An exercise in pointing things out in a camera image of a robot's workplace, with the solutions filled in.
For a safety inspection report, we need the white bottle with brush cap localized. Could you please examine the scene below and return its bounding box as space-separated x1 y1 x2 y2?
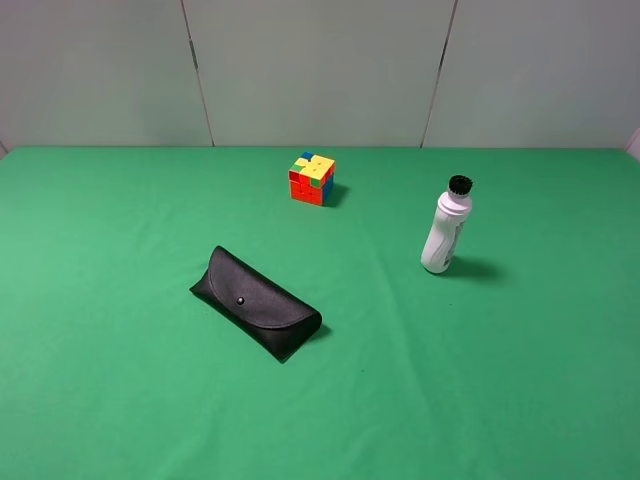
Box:
420 175 473 274

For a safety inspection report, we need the colourful puzzle cube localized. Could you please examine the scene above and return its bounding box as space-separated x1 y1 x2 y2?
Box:
288 152 336 206

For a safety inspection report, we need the black glasses case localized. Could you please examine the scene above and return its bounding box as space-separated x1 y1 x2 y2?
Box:
190 246 322 363

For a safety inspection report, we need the green table cloth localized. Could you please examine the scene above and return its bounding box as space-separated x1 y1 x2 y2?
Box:
1 147 639 479

